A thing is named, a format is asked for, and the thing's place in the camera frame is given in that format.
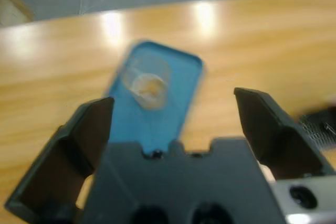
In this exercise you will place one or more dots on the wooden frame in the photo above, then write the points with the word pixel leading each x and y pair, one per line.
pixel 14 3

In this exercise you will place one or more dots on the teal plastic tray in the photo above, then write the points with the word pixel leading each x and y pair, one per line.
pixel 157 98

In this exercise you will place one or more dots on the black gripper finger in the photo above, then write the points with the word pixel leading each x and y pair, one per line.
pixel 65 150
pixel 275 134

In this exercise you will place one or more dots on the clear glass cup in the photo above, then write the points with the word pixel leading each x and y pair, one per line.
pixel 148 85

